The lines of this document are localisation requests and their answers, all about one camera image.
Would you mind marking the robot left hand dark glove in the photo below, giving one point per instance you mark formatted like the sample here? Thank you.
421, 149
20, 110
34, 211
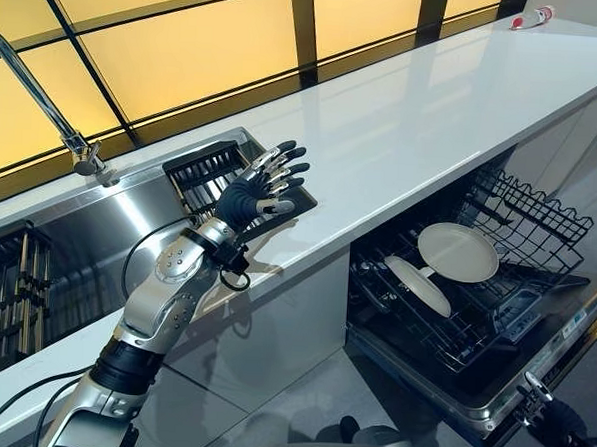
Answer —
239, 200

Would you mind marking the robot right hand dark glove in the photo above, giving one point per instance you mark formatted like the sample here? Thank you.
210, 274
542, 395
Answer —
558, 422

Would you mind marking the cream round plate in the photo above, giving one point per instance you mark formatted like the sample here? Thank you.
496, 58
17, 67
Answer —
420, 290
457, 252

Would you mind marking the small black sink dish rack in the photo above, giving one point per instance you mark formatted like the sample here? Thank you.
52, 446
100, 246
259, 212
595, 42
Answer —
201, 178

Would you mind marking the white sink base cabinet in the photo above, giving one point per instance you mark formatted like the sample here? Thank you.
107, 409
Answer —
293, 323

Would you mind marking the stainless steel sink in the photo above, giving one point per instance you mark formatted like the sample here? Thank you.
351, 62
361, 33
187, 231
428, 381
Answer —
103, 223

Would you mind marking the dark framed yellow window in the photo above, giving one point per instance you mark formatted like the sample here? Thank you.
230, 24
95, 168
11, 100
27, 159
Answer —
187, 52

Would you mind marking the chrome gooseneck faucet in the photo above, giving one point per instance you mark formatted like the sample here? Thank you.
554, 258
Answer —
35, 92

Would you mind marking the large black sink dish rack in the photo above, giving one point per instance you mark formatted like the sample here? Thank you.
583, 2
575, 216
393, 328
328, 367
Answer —
4, 293

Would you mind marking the white tube with red cap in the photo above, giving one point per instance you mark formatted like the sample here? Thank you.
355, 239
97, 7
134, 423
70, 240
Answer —
540, 15

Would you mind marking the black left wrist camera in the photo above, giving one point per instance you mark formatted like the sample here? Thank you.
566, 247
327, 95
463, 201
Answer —
232, 255

